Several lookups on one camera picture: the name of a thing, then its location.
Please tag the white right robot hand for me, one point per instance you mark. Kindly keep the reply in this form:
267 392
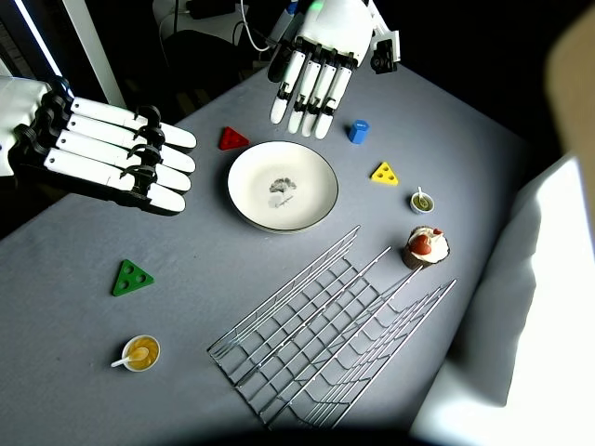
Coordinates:
102 139

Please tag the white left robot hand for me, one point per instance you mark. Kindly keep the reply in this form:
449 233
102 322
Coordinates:
334 28

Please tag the white plate central leaf print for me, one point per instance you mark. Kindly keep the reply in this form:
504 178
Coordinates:
260 186

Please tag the white plate two leaf prints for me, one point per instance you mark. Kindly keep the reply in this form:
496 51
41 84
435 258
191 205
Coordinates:
288 231

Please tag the blue hexagonal prism block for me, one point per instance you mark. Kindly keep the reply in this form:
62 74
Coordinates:
358 132

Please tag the black power strip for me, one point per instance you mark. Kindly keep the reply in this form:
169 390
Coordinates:
214 9

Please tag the black rounded base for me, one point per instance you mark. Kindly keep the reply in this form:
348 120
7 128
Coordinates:
200 60

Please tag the red triangle block three holes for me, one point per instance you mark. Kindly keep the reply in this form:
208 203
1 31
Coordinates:
232 139

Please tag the green triangle block three holes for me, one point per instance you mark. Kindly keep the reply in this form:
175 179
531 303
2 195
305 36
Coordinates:
134 275

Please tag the yellow triangle block three holes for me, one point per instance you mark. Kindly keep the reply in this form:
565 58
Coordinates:
386 172

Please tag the small white spoon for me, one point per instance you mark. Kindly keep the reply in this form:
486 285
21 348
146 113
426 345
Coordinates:
420 194
123 361

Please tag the small white cup green paste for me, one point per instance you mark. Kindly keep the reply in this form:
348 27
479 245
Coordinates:
423 210

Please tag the small white cup yellow paste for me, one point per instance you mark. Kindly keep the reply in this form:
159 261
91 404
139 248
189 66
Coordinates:
149 360

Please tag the toy cupcake with red heart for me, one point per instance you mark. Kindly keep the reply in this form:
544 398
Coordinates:
420 246

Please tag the tan blurry object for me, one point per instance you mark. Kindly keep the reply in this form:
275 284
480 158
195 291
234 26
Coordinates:
576 69

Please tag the white sheet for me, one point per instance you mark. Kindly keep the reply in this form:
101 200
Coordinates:
534 302

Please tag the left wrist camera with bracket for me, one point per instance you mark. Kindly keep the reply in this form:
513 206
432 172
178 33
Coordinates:
386 58

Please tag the white frame post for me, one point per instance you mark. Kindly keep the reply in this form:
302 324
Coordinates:
93 46

